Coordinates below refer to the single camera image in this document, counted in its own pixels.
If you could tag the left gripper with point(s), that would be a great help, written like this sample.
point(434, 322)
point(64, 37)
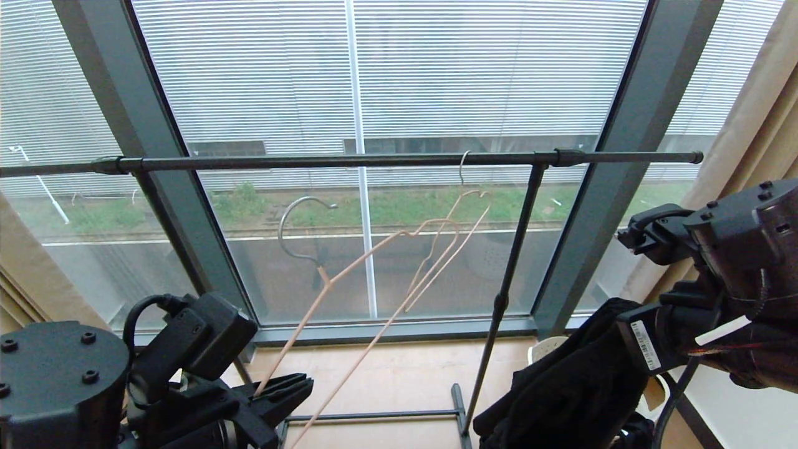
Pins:
point(199, 424)

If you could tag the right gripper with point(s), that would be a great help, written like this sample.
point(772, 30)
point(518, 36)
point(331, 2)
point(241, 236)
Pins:
point(673, 337)

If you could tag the black garment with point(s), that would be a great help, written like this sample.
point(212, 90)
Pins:
point(561, 386)

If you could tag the pink clothes hanger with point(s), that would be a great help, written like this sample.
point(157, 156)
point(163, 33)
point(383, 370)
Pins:
point(325, 279)
point(480, 220)

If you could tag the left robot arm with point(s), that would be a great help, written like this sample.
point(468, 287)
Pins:
point(56, 386)

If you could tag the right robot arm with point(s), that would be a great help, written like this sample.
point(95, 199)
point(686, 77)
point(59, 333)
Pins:
point(748, 249)

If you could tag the white laundry basket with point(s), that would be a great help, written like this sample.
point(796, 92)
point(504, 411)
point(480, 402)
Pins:
point(548, 349)

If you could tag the black clothes rack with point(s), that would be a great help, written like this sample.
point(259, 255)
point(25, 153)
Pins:
point(312, 162)

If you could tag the beige curtain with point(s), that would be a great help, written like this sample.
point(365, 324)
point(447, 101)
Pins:
point(37, 274)
point(748, 112)

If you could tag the window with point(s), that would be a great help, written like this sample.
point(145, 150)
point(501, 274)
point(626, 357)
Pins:
point(131, 93)

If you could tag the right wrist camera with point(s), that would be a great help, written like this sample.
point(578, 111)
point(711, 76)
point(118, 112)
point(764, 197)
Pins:
point(654, 231)

